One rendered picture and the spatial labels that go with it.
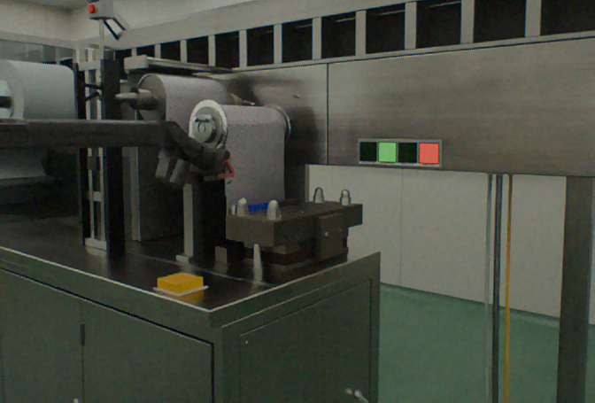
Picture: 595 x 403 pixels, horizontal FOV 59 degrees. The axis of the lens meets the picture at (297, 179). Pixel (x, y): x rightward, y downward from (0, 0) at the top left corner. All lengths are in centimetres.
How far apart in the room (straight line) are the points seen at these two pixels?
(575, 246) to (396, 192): 272
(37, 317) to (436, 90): 127
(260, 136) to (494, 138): 61
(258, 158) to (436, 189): 262
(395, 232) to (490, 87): 288
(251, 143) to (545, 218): 261
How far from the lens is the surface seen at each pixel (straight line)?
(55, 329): 165
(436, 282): 408
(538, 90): 133
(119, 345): 138
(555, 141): 132
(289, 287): 122
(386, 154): 146
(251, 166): 145
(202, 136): 141
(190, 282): 117
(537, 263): 381
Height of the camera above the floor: 124
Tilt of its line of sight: 5 degrees down
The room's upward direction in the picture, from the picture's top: straight up
